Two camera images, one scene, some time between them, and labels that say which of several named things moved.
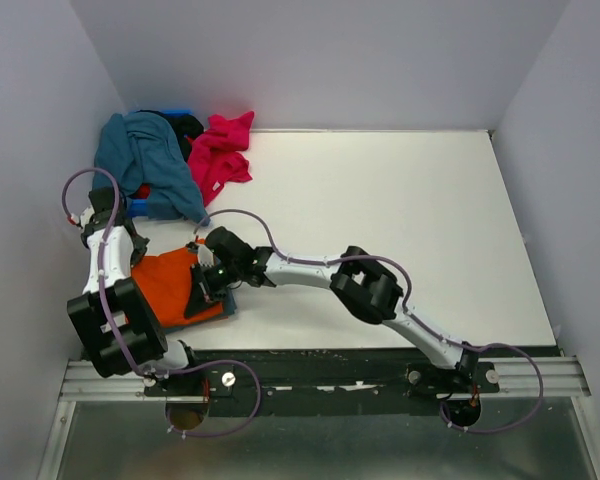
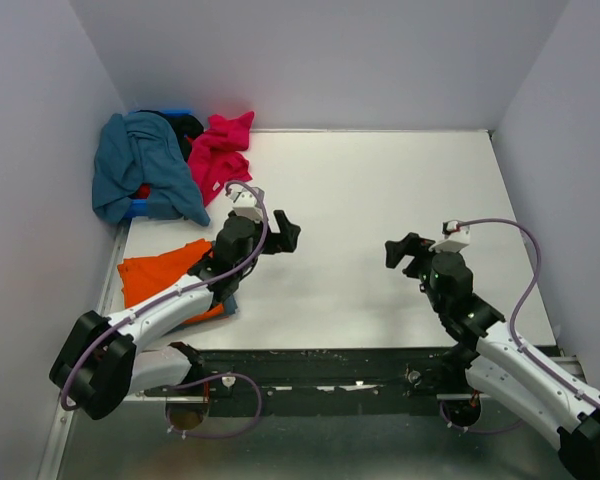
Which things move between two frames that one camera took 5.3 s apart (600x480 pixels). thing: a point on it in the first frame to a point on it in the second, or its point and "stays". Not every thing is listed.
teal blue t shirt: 144,152 stays
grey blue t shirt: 230,303 stays
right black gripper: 202,291 to 410,244
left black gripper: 139,249 to 286,240
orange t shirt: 165,280 stays
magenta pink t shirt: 216,158 stays
